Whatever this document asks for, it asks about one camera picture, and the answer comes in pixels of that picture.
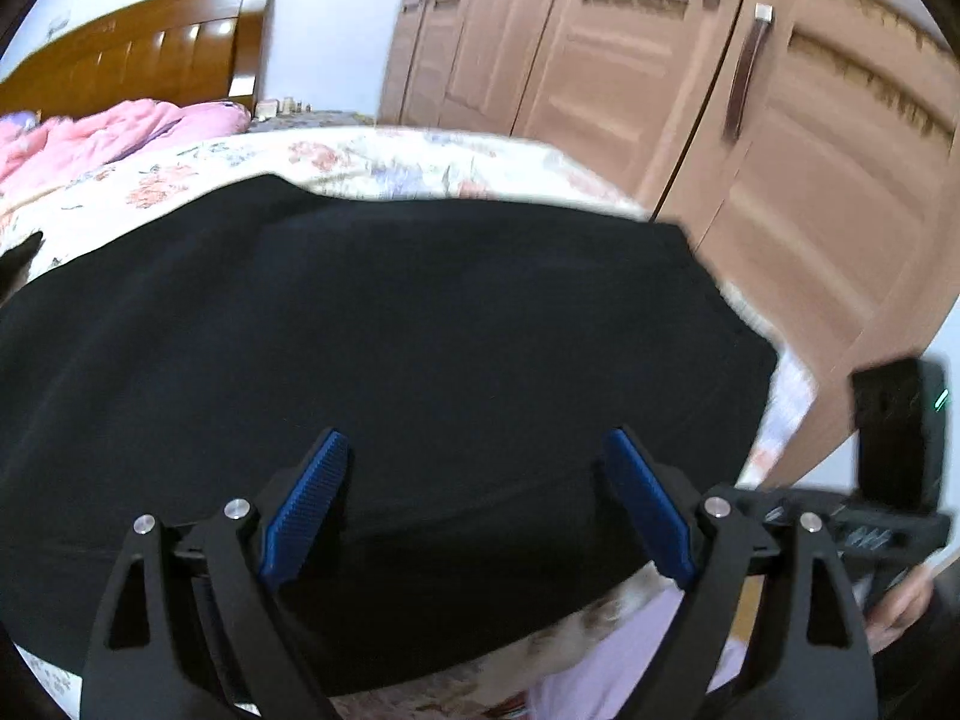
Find black pants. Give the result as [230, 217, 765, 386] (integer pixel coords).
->
[0, 174, 781, 698]

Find floral covered nightstand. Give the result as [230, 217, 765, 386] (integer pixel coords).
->
[251, 96, 376, 132]

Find metal wardrobe handle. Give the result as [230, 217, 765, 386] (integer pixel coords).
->
[720, 4, 775, 143]

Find pink quilt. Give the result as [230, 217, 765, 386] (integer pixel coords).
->
[0, 99, 252, 188]

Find wooden headboard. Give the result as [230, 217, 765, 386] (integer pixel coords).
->
[0, 0, 275, 121]

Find wooden wardrobe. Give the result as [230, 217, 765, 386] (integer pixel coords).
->
[377, 0, 960, 496]

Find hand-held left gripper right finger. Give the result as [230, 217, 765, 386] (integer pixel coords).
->
[604, 426, 878, 720]

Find person's lilac clothing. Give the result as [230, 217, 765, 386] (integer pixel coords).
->
[525, 585, 751, 720]

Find person's right hand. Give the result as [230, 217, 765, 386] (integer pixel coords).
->
[862, 561, 940, 647]

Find floral bed sheet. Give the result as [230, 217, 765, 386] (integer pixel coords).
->
[0, 126, 818, 720]

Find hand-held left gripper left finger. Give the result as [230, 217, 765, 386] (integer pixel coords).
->
[79, 427, 352, 720]

